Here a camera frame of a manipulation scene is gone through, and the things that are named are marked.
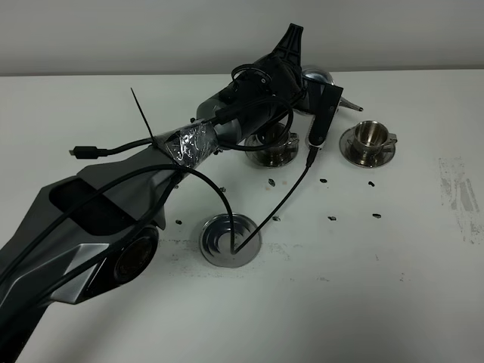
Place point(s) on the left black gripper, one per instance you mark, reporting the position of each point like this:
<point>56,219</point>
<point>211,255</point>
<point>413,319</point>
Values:
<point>277,75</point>

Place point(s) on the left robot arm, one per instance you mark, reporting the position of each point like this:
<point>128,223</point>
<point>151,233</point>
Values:
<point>98,229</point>

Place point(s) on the steel teapot saucer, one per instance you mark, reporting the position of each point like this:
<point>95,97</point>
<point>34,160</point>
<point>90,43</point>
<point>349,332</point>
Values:
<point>220,250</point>

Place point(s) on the left steel teacup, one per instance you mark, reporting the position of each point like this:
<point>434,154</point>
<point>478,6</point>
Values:
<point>280,140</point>

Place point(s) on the steel teacup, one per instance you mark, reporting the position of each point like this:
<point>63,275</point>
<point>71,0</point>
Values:
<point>372,137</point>
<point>280,140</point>

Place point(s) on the left steel cup saucer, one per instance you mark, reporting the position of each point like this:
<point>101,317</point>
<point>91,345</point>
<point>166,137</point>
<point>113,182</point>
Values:
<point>280,155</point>

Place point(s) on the steel cup saucer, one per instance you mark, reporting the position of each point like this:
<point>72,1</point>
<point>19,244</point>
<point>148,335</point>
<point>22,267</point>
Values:
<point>364,159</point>
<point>280,155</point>

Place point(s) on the right steel cup saucer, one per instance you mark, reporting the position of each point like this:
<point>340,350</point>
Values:
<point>364,159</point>

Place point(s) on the right steel teacup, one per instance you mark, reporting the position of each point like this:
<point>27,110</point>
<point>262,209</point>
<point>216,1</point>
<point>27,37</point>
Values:
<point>372,137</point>

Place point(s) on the black zip tie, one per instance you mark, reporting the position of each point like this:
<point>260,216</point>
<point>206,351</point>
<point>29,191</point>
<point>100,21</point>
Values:
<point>143,117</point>

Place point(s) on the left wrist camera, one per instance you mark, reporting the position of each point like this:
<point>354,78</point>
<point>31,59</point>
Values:
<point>324,100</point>

